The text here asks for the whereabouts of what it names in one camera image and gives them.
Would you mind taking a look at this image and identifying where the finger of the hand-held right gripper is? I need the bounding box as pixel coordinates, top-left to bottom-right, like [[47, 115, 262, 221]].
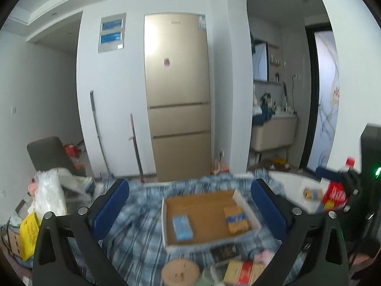
[[339, 169, 362, 213]]

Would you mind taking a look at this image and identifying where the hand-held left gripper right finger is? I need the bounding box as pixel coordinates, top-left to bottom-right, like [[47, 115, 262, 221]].
[[251, 178, 349, 286]]

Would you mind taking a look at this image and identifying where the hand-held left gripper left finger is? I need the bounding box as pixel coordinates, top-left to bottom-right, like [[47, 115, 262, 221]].
[[32, 178, 130, 286]]

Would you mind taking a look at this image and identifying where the shallow cardboard box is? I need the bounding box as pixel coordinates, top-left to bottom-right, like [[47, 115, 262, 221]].
[[161, 189, 262, 255]]

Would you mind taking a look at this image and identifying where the yellow blue tissue packet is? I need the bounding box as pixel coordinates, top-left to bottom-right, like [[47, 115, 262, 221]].
[[223, 205, 251, 236]]

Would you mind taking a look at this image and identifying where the small gold packet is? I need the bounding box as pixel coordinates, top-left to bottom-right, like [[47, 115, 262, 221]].
[[304, 187, 323, 202]]

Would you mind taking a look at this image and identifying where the floor litter pile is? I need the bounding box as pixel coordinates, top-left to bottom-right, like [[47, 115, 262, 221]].
[[253, 157, 291, 171]]

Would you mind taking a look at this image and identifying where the black packet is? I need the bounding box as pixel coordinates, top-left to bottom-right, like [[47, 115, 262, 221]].
[[210, 243, 242, 267]]

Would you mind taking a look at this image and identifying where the white plastic bag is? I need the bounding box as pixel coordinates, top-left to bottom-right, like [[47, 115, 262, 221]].
[[31, 168, 96, 218]]

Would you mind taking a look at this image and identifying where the red yellow box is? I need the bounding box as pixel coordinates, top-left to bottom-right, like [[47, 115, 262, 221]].
[[223, 260, 265, 286]]

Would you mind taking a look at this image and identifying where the red clutter pile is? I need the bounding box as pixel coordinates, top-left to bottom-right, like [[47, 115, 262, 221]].
[[64, 143, 81, 159]]

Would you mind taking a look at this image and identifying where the light blue tissue packet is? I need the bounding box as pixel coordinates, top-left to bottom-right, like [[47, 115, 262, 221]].
[[172, 214, 192, 242]]

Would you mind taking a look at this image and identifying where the beige vanity cabinet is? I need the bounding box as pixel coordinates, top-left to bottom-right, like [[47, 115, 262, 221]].
[[250, 115, 299, 161]]

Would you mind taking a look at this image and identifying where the frosted glass door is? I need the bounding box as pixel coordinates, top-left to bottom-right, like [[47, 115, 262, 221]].
[[306, 27, 340, 173]]

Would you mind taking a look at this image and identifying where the dark chair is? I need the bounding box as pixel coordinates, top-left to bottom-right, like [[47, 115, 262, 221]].
[[27, 136, 87, 178]]

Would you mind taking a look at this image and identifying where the yellow bag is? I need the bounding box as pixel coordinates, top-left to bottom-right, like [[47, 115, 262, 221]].
[[19, 211, 41, 260]]

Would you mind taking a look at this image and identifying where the dark blue towel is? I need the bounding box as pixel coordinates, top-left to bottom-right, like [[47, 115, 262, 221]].
[[253, 104, 275, 127]]

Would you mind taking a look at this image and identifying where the gold refrigerator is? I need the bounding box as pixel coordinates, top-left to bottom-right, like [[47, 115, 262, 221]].
[[144, 12, 212, 182]]

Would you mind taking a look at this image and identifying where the bathroom mirror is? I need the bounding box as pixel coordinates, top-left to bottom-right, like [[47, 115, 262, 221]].
[[252, 39, 269, 82]]

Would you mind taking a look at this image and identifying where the grey mop handle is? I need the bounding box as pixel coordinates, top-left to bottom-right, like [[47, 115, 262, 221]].
[[90, 90, 114, 179]]

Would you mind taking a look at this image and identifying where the wall electrical panel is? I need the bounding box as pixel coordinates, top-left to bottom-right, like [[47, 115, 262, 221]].
[[98, 13, 127, 54]]

